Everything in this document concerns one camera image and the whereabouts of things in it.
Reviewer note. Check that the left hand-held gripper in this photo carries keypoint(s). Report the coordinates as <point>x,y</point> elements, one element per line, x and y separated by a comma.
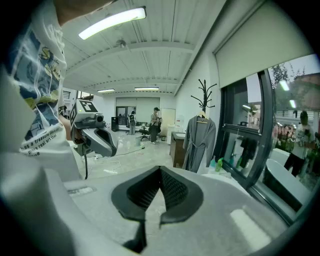
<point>83,117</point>

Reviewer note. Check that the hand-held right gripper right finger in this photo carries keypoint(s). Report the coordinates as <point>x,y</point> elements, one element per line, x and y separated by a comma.
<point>185,197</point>

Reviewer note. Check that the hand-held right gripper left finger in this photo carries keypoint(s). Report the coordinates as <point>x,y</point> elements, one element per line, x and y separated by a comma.
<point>130,195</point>

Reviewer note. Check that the grey robe clothing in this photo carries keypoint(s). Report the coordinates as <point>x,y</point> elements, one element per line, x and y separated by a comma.
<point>198,142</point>

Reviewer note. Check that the wooden hanger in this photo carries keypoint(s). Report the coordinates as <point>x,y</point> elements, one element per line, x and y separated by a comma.
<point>202,115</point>

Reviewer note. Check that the black coat rack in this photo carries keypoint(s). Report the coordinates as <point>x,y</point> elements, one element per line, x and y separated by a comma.
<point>204,96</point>

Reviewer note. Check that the person's left forearm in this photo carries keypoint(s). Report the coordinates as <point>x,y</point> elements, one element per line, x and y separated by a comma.
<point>64,128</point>

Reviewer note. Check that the black box speaker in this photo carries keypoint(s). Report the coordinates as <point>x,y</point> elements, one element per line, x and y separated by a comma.
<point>114,123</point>

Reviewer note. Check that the white bucket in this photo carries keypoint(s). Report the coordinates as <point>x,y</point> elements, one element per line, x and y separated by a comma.
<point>138,141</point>

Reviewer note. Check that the black office chair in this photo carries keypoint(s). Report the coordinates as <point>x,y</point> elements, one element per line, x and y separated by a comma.
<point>144,132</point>

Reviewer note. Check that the teal plastic bottle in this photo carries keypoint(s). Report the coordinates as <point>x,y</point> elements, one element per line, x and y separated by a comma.
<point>212,162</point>

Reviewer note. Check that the green plastic bottle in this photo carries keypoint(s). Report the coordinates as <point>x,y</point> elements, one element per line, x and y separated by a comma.
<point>219,165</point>

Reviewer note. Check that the brown wooden cabinet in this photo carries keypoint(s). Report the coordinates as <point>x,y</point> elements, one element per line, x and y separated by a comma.
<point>176,150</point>

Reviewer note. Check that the long ceiling tube light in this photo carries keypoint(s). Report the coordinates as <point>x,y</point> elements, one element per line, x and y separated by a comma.
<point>146,88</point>
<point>105,90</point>
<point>112,22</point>

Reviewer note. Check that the beige board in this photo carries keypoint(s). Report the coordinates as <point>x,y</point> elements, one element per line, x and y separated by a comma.
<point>168,120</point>

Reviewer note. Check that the white water dispenser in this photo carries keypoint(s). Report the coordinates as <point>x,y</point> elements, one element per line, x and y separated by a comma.
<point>179,123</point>

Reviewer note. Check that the person's white printed t-shirt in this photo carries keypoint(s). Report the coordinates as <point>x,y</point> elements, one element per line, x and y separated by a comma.
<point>45,100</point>

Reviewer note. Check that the round ceiling fixture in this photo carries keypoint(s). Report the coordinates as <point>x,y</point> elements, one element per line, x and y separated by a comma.
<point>121,43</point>

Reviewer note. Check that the white roller blind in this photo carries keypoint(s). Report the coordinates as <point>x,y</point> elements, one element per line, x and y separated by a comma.
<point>260,42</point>

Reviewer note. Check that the dark window frame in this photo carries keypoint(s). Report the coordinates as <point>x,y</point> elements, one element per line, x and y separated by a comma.
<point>266,130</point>

